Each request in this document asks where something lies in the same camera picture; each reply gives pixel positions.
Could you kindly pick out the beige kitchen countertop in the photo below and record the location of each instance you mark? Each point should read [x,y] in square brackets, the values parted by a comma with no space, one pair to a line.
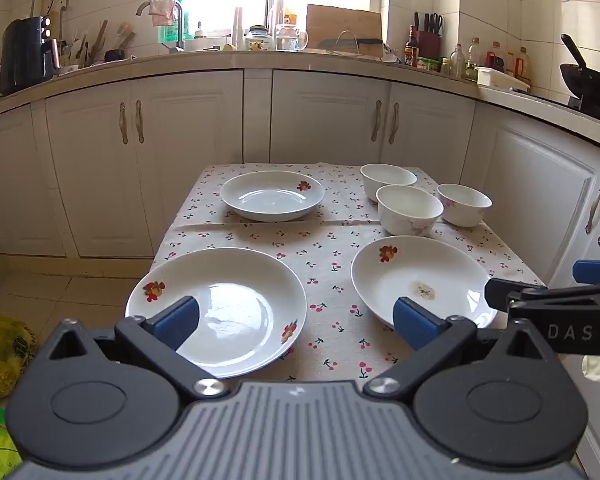
[280,60]

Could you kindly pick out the black wok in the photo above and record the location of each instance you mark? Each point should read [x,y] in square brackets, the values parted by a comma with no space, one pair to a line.
[592,80]

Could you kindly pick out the bunch of wooden utensils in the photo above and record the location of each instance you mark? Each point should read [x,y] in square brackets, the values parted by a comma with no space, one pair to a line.
[100,40]

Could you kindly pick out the dark red jug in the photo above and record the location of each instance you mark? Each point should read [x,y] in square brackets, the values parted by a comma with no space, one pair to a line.
[494,59]

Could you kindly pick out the black air fryer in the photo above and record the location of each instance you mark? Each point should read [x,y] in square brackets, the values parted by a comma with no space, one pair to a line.
[25,55]

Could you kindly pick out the clear plastic bottle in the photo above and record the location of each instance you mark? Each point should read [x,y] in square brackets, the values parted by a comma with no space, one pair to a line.
[473,57]

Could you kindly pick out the yellow plastic bag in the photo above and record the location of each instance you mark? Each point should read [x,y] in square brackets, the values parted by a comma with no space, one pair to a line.
[2,355]

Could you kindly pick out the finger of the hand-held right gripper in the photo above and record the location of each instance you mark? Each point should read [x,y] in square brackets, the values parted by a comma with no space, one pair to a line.
[597,271]
[570,320]

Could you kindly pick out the white fruit print plate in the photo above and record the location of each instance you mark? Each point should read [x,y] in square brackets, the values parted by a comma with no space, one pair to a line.
[270,200]
[240,290]
[430,265]

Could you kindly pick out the dark red knife block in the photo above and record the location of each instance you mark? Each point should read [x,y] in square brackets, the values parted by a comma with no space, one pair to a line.
[428,44]

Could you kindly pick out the yellow oil bottle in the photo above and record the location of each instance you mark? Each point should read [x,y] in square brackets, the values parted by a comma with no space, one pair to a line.
[510,62]

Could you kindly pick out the small seasoning jar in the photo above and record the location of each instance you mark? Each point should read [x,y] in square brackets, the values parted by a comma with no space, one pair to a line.
[446,67]

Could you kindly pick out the green food box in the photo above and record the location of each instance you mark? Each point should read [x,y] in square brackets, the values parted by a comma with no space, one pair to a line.
[430,64]

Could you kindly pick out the glass pitcher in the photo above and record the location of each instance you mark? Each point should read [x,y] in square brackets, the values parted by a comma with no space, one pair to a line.
[290,40]

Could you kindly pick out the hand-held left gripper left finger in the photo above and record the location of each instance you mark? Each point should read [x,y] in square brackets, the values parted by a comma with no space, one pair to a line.
[175,321]

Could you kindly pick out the clear glass bottle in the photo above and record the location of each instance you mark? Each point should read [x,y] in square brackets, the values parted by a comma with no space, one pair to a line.
[457,62]

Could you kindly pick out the glass jar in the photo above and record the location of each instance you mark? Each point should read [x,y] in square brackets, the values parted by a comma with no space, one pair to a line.
[257,40]

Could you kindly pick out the white kitchen cabinet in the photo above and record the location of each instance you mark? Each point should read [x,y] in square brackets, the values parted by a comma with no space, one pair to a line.
[190,160]

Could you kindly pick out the pink dish cloth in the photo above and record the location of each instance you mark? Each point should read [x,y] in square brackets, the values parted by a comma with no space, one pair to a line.
[162,12]

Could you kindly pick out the soy sauce bottle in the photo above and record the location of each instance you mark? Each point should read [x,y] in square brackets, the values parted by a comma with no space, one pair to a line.
[411,52]

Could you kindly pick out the metal kitchen faucet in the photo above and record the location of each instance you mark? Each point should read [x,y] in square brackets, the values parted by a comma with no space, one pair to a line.
[180,35]

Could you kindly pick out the wooden cutting board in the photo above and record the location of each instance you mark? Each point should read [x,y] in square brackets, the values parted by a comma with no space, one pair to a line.
[340,22]

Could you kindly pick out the white floral bowl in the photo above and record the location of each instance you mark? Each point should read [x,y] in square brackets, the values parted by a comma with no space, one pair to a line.
[387,175]
[410,210]
[462,212]

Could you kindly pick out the white plastic cup stack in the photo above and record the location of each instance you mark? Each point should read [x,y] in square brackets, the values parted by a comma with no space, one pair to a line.
[237,30]

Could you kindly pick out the cherry print tablecloth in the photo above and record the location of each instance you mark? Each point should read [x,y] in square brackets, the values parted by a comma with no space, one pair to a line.
[320,260]

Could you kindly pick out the clear plastic bag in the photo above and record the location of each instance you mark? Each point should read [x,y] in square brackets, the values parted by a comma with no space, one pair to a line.
[394,53]

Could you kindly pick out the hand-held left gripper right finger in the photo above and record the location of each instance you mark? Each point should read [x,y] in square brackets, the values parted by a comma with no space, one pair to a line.
[416,327]

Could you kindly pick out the kitchen cleaver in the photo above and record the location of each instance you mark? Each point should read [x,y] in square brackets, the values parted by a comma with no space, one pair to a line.
[367,44]

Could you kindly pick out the white plastic container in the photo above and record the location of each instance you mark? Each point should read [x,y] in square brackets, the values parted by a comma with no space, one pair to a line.
[497,80]

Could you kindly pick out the green dish soap bottle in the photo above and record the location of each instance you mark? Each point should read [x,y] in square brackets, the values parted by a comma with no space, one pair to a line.
[172,30]

